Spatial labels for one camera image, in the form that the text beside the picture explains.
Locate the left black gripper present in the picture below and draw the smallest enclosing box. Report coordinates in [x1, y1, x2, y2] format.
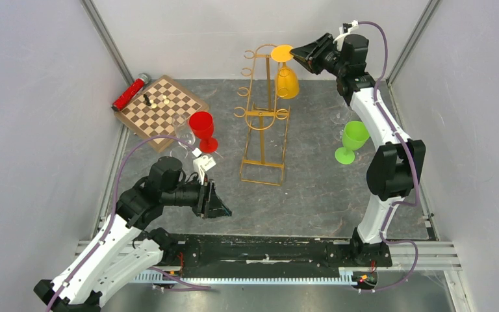
[163, 173, 233, 218]

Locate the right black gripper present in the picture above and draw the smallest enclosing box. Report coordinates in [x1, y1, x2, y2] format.
[291, 33, 348, 77]

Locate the orange wine glass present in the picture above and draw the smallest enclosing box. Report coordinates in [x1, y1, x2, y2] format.
[271, 45, 300, 99]

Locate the clear wine glass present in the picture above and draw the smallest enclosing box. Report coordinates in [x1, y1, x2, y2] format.
[331, 99, 353, 125]
[170, 114, 196, 160]
[332, 124, 345, 142]

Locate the red wine glass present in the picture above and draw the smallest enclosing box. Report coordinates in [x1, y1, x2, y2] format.
[188, 111, 218, 153]

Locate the green wine glass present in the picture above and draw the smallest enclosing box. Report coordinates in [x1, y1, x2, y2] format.
[335, 121, 370, 164]

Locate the clear back wine glass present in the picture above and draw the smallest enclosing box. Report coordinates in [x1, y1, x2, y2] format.
[332, 124, 345, 142]

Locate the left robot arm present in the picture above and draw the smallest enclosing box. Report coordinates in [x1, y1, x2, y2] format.
[34, 154, 232, 311]

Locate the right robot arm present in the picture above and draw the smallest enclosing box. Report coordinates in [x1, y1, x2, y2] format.
[290, 33, 426, 265]

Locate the wooden chessboard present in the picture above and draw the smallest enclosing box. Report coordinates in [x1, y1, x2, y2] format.
[114, 75, 210, 152]

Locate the black chess piece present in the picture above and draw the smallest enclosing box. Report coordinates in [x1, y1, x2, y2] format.
[143, 94, 151, 106]

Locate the red glitter tube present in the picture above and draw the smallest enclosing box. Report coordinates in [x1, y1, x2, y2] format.
[111, 73, 150, 112]

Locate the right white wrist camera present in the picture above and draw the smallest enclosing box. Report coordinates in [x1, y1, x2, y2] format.
[333, 19, 359, 43]

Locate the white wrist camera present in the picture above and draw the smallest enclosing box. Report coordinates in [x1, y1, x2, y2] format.
[192, 148, 216, 185]
[333, 19, 359, 43]

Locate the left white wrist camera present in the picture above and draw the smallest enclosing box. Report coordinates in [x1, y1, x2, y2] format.
[192, 148, 216, 185]

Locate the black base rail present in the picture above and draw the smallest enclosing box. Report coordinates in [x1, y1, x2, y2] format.
[156, 234, 392, 281]

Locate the gold wire glass rack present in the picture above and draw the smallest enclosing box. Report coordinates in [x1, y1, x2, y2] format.
[234, 44, 291, 187]

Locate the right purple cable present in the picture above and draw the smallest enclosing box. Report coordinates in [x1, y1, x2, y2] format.
[357, 20, 420, 294]

